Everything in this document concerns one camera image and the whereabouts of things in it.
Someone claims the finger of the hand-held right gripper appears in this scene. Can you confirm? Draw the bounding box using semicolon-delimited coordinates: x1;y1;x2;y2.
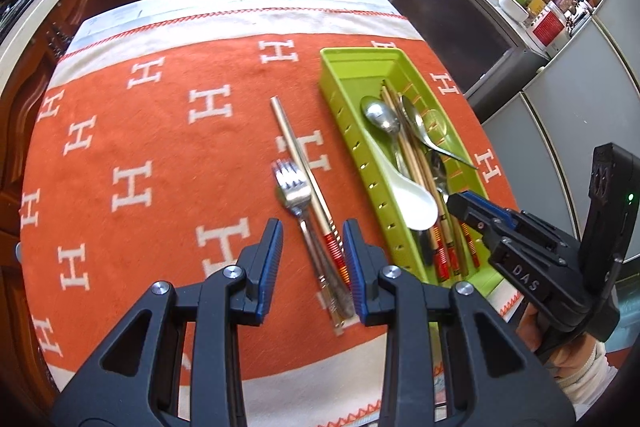
492;206;523;233
446;191;502;249

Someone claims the white ceramic spoon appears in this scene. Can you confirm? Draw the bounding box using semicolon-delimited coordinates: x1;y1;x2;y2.
362;122;441;230

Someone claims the medium metal spoon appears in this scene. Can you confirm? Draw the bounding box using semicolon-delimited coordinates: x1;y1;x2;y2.
361;96;408;175

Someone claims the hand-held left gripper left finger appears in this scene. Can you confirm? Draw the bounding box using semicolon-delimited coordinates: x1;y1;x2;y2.
50;218;285;427

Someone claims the small metal spoon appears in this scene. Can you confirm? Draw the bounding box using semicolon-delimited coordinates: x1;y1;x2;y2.
430;150;453;208

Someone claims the white bowl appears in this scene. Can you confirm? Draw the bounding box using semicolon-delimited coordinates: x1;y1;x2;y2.
499;0;531;22

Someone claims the grey mesh-door cabinet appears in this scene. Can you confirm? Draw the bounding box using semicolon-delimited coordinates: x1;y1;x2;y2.
387;0;548;108

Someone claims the plain brown wooden chopstick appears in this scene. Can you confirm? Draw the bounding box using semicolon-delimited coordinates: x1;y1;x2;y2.
386;86;441;258

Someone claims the orange blanket with white letters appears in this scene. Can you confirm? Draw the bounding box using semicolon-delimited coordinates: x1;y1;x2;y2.
17;4;521;427

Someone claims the pale chopstick with red stripes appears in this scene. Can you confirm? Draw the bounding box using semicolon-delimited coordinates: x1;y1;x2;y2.
270;96;353;288
440;207;463;275
272;97;351;335
460;222;481;265

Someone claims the brown chopstick with black band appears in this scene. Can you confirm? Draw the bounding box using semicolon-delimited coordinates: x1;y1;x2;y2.
381;86;436;265

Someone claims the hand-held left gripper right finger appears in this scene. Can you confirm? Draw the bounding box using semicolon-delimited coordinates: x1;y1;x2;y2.
343;219;576;427

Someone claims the metal fork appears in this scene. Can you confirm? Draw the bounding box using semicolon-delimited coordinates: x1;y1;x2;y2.
271;158;346;333
276;174;353;315

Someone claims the light blue table cover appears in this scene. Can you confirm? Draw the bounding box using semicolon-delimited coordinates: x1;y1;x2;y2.
70;0;396;42

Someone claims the wooden chopstick with red tip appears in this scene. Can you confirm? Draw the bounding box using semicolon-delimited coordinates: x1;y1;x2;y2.
427;222;448;280

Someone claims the green plastic utensil tray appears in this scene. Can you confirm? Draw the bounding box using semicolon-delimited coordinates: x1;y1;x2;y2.
319;47;506;290

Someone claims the person's right hand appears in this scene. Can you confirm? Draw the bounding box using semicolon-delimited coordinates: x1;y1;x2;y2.
516;306;599;377

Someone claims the person's right forearm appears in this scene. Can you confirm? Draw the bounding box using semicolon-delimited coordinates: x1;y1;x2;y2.
555;347;621;405

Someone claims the large metal spoon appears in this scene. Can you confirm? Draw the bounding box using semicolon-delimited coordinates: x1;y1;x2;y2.
401;95;480;170

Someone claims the grey metal cabinet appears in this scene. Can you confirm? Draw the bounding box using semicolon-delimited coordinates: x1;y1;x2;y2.
480;0;640;268

